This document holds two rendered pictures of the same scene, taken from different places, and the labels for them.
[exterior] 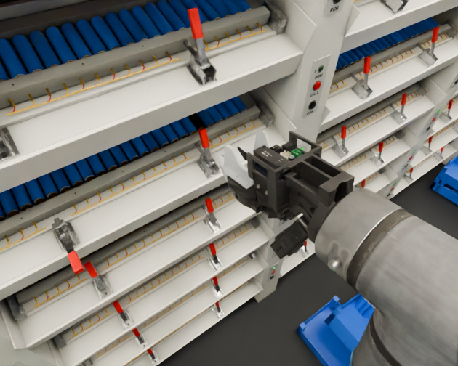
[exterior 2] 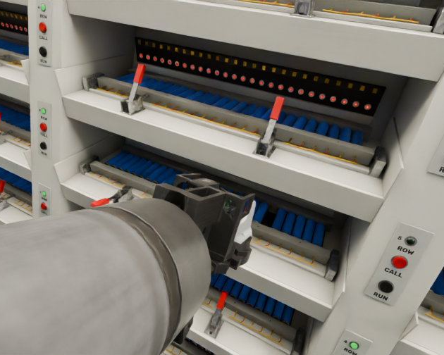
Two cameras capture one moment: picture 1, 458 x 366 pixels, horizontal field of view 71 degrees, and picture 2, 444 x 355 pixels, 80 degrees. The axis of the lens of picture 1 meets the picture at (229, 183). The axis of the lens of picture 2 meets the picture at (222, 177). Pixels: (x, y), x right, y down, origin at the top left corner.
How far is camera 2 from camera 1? 33 cm
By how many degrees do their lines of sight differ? 52
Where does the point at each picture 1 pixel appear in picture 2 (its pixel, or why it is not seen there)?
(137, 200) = not seen: hidden behind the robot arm
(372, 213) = (132, 205)
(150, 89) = (221, 136)
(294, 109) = (353, 267)
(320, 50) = (416, 215)
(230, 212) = (238, 338)
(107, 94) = (199, 125)
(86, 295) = not seen: hidden behind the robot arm
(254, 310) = not seen: outside the picture
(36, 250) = (108, 193)
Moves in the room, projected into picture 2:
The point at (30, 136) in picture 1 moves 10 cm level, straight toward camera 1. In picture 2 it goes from (145, 115) to (107, 117)
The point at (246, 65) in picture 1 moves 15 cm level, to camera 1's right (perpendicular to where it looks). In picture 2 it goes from (306, 168) to (414, 221)
